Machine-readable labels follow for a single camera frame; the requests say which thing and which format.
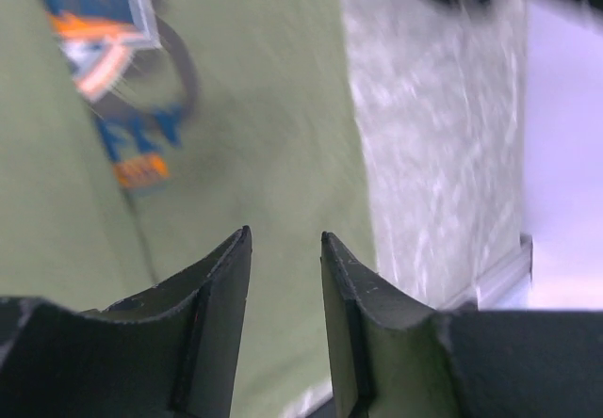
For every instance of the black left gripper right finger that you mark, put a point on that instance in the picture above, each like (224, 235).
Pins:
(393, 356)

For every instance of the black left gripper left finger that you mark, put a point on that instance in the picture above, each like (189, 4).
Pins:
(168, 351)

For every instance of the olive green tank top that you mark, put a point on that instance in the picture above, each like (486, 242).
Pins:
(138, 135)

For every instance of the aluminium frame rail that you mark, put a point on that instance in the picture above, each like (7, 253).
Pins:
(505, 285)

